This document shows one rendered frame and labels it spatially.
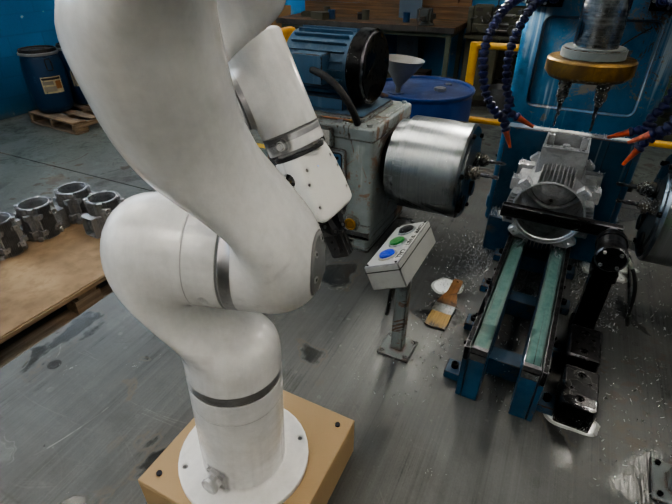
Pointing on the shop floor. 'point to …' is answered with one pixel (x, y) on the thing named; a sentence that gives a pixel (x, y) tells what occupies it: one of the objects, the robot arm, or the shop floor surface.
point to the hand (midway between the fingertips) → (338, 243)
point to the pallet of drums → (54, 90)
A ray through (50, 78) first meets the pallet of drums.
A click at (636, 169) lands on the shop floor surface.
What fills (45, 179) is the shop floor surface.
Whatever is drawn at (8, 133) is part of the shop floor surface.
